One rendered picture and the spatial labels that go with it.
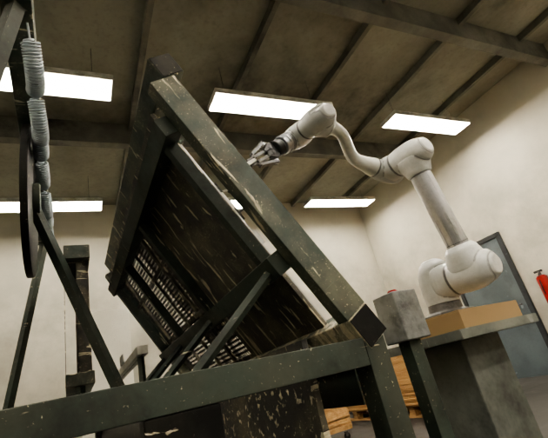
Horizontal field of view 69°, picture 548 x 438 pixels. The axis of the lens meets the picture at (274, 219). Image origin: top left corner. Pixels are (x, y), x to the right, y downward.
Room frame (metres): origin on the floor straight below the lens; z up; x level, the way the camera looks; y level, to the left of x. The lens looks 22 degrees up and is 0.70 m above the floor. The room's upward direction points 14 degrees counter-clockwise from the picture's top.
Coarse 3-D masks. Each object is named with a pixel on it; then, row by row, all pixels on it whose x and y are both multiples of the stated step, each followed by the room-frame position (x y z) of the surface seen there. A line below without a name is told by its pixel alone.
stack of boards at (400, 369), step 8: (392, 360) 5.49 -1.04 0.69; (400, 360) 5.37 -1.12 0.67; (400, 368) 5.44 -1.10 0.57; (400, 376) 5.47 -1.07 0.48; (408, 376) 5.35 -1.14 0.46; (400, 384) 5.49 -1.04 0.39; (408, 384) 5.39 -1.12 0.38; (408, 392) 5.44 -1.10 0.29; (408, 400) 5.45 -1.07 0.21; (416, 400) 5.34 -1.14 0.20; (352, 408) 6.58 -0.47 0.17; (360, 408) 6.38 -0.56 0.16; (408, 408) 5.54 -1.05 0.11; (416, 408) 5.47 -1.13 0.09; (360, 416) 6.56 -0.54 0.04; (416, 416) 5.45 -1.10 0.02
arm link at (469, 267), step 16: (416, 144) 1.65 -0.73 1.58; (400, 160) 1.73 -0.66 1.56; (416, 160) 1.69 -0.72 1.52; (416, 176) 1.74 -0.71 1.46; (432, 176) 1.73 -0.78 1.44; (432, 192) 1.74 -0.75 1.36; (432, 208) 1.76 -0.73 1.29; (448, 208) 1.75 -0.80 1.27; (448, 224) 1.76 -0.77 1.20; (448, 240) 1.79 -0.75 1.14; (464, 240) 1.77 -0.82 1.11; (448, 256) 1.81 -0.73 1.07; (464, 256) 1.75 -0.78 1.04; (480, 256) 1.73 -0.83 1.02; (496, 256) 1.75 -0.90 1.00; (448, 272) 1.85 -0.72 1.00; (464, 272) 1.78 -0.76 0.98; (480, 272) 1.74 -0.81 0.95; (496, 272) 1.73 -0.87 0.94; (464, 288) 1.84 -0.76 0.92; (480, 288) 1.82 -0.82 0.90
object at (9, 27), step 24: (0, 0) 0.89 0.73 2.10; (24, 0) 0.91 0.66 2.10; (0, 24) 0.90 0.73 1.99; (24, 24) 1.00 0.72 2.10; (0, 48) 0.89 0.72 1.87; (0, 72) 0.90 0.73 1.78; (24, 96) 1.32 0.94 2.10; (24, 120) 1.46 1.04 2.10; (48, 240) 1.77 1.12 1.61; (72, 288) 1.81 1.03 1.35; (264, 288) 1.38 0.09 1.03; (24, 312) 2.69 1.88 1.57; (240, 312) 1.31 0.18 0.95; (24, 336) 2.68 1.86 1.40; (96, 336) 1.86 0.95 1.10; (168, 360) 2.53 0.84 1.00; (120, 384) 1.92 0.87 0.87
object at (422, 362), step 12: (408, 348) 1.56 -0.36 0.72; (420, 348) 1.57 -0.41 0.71; (408, 360) 1.58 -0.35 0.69; (420, 360) 1.56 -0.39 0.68; (408, 372) 1.59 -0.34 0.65; (420, 372) 1.55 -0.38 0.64; (420, 384) 1.56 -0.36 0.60; (432, 384) 1.57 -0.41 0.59; (420, 396) 1.58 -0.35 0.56; (432, 396) 1.56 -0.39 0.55; (420, 408) 1.59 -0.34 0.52; (432, 408) 1.55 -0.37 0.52; (444, 408) 1.58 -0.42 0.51; (432, 420) 1.56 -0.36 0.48; (444, 420) 1.57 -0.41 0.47; (432, 432) 1.58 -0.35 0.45; (444, 432) 1.56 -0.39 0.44
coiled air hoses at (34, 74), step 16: (32, 48) 1.06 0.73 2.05; (32, 64) 1.07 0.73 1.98; (32, 80) 1.11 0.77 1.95; (32, 96) 1.22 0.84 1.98; (32, 112) 1.31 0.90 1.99; (32, 128) 1.36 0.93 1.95; (48, 128) 1.40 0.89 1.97; (48, 144) 1.56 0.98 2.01; (48, 176) 1.82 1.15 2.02; (48, 192) 2.04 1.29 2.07; (48, 208) 2.08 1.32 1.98
